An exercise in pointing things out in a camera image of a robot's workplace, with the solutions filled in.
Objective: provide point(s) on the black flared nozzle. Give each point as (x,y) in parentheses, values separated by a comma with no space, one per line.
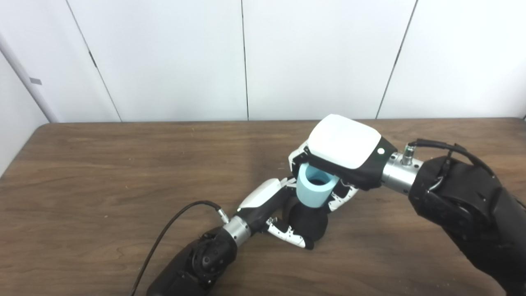
(308,224)

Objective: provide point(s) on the white wall corner post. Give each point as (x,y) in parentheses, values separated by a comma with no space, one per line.
(26,82)

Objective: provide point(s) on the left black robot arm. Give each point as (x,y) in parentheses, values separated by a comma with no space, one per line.
(193,263)

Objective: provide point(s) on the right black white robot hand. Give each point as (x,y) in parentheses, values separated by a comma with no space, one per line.
(345,144)

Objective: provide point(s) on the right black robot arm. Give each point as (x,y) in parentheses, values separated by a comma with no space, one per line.
(464,205)

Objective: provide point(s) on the gray label on post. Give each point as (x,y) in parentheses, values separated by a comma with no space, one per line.
(35,81)

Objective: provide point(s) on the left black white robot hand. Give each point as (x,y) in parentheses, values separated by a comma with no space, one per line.
(263,201)

